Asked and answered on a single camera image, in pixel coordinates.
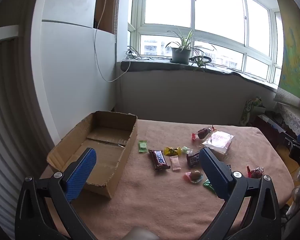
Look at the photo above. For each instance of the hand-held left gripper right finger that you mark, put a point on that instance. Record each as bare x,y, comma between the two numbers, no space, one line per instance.
213,173

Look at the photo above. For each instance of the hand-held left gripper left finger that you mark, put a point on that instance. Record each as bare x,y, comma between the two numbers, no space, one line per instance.
81,175

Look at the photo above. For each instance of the teal mint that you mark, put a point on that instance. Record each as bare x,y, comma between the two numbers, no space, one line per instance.
208,185

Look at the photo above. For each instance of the small jelly cup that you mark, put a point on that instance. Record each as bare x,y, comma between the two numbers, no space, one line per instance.
194,175

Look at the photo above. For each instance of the packet of sliced bread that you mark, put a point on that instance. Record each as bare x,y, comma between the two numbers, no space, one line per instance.
218,142

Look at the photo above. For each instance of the cardboard box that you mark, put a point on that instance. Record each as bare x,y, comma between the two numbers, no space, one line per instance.
107,152

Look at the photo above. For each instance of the pink sachet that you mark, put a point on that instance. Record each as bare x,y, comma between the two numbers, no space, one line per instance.
175,163

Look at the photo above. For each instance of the red round candy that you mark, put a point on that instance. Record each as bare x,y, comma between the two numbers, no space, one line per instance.
256,172

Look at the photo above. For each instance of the long brown chocolate bar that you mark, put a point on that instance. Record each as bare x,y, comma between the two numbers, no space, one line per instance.
159,159

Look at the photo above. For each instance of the small dark snack packet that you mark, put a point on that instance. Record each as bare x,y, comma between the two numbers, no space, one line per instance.
228,166

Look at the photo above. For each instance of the white lace cloth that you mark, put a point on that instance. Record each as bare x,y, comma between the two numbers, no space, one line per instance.
293,120

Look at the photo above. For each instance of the small brown chocolate bar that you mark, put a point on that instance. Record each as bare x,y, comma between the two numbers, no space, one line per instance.
193,159

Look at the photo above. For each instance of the dark side table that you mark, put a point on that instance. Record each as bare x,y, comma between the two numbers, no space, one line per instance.
270,130

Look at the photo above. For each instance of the pale green wrapped candy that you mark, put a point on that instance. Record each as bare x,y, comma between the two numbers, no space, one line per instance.
186,150

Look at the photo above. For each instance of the dark candy in red wrapper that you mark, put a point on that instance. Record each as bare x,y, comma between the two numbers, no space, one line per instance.
202,133

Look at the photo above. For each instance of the yellow wrapped candy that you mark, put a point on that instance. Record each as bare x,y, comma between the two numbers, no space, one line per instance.
172,151

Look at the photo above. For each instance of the green floral bag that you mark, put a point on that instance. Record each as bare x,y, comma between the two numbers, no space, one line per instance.
251,110

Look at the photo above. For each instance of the peach blanket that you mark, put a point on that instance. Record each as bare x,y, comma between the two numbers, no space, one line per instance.
152,197

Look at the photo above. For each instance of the green candy packet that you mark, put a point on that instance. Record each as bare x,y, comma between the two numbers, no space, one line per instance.
142,146

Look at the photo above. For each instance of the white slatted panel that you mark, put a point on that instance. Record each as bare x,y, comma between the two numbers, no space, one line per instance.
12,117

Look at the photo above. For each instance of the white cabinet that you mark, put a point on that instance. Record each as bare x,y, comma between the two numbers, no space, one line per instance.
72,67

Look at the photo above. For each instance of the small green plant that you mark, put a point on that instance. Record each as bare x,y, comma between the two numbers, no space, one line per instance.
201,62

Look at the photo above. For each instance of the large potted plant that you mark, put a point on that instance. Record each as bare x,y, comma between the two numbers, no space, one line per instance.
180,55

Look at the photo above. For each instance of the white framed window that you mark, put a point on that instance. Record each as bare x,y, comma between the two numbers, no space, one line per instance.
215,5

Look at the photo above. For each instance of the wall map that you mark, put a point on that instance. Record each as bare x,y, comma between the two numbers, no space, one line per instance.
295,55

